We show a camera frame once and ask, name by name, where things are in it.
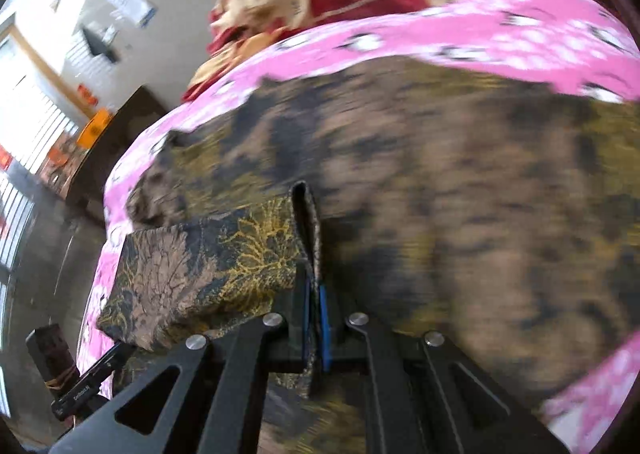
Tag dark wooden cabinet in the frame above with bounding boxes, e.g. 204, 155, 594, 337
65, 86, 171, 225

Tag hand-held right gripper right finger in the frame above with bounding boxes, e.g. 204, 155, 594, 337
319, 284, 571, 454

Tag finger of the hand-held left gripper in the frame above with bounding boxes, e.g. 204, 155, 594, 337
51, 343, 134, 421

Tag pink penguin print blanket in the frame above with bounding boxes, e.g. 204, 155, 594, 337
75, 0, 640, 454

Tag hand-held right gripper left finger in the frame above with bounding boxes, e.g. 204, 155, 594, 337
47, 274, 311, 454

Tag black wall-mounted device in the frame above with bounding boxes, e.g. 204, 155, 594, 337
82, 26, 121, 65

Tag camouflage patterned pants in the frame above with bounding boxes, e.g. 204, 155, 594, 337
97, 56, 640, 454

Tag orange box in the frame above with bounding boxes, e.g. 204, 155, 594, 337
75, 109, 113, 147

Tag window with blinds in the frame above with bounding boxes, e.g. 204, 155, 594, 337
0, 9, 88, 275

